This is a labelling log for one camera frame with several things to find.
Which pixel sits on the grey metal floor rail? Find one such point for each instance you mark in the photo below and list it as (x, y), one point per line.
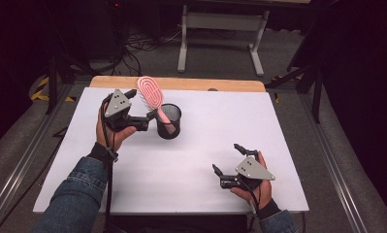
(26, 158)
(333, 168)

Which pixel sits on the black metal stand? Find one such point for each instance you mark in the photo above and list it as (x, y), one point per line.
(316, 90)
(53, 84)

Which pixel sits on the black mesh pen cup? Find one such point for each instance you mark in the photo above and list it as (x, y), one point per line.
(168, 132)

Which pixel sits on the white board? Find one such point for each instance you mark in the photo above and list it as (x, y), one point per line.
(197, 155)

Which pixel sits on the yellow and black floor tape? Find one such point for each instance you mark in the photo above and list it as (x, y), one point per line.
(40, 92)

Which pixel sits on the wooden table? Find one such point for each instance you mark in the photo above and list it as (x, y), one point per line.
(197, 83)

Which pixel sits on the black equipment box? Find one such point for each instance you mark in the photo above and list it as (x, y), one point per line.
(100, 29)

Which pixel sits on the person's right hand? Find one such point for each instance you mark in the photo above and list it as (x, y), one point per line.
(264, 194)

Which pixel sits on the pink hairbrush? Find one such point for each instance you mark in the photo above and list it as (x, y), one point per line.
(150, 92)

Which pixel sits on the white metal table frame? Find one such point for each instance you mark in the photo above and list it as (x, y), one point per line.
(220, 21)

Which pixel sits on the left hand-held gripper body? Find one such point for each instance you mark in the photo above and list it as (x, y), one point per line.
(118, 103)

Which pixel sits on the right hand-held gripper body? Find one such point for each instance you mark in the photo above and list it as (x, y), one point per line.
(251, 170)

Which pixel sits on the person's left hand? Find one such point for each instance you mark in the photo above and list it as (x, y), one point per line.
(116, 139)

